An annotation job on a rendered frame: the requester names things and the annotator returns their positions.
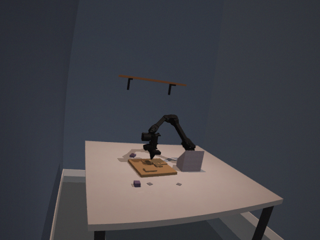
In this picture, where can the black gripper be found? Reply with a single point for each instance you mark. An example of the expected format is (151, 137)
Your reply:
(154, 150)

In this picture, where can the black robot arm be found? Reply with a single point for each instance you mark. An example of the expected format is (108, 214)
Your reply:
(153, 136)

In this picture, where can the orange square puzzle board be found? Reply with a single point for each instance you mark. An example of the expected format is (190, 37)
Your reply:
(151, 167)

